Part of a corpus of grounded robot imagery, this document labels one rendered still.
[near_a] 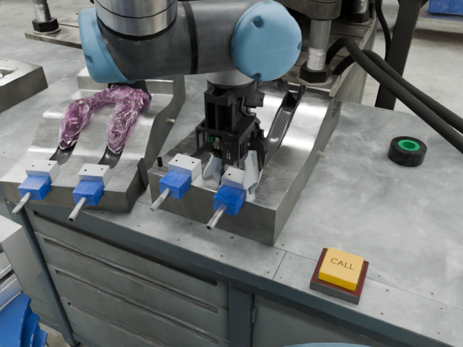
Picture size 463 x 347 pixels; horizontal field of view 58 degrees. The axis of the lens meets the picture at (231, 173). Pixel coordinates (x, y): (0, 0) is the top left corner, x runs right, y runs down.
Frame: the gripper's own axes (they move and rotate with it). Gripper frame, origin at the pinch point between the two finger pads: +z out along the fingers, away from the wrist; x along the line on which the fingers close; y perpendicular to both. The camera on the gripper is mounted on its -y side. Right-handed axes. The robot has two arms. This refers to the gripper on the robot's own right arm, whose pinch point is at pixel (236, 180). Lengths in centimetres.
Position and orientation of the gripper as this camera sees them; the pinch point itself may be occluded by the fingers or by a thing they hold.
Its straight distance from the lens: 73.3
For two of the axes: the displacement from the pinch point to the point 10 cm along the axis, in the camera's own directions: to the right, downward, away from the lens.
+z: 0.0, 8.0, 6.0
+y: -4.2, 5.4, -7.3
